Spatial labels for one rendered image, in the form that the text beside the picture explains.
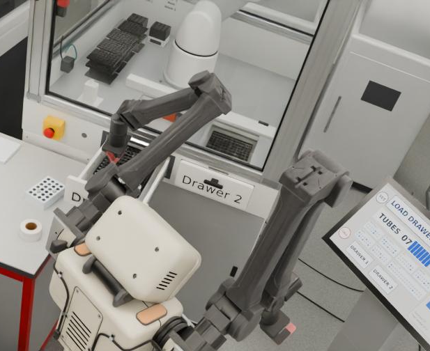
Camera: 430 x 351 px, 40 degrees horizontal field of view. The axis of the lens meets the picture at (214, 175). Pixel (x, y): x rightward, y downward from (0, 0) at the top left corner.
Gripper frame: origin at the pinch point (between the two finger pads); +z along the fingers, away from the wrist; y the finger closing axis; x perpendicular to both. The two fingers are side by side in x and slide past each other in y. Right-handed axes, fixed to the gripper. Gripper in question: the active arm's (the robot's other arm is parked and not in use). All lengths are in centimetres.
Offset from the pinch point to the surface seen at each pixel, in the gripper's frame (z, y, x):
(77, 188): 6.7, -11.7, 7.3
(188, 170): 10.0, 18.7, -22.8
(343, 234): -3, 5, -81
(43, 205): 17.2, -15.6, 17.5
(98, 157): 10.9, 9.2, 9.2
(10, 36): 20, 67, 80
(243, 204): 16, 19, -46
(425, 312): -7, -17, -109
